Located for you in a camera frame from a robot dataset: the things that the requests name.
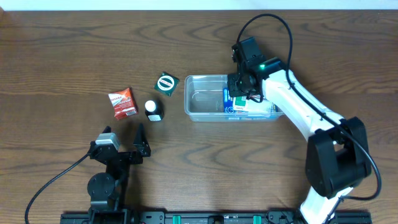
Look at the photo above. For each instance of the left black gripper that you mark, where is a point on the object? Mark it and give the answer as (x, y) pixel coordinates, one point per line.
(142, 147)

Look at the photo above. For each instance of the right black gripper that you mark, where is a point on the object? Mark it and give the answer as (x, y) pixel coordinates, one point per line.
(235, 90)

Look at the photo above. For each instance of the white green medicine box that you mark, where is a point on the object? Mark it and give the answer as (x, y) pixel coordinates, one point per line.
(242, 104)

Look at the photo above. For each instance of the blue Kool Fever box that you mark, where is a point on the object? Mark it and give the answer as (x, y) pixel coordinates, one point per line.
(228, 103)

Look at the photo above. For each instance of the red sachet packet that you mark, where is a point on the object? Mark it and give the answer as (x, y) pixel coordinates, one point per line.
(123, 103)

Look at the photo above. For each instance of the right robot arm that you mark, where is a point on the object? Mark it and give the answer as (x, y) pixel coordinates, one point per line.
(337, 158)

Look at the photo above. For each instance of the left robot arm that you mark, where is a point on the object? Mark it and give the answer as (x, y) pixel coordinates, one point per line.
(108, 189)

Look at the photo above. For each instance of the clear plastic container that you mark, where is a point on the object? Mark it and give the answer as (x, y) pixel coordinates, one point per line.
(203, 101)

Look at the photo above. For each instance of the dark bottle white cap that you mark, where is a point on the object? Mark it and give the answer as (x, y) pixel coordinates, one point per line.
(153, 111)

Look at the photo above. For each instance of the green square packet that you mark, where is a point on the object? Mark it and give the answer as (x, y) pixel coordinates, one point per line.
(166, 84)

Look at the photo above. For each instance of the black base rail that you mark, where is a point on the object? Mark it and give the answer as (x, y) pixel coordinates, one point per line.
(160, 217)

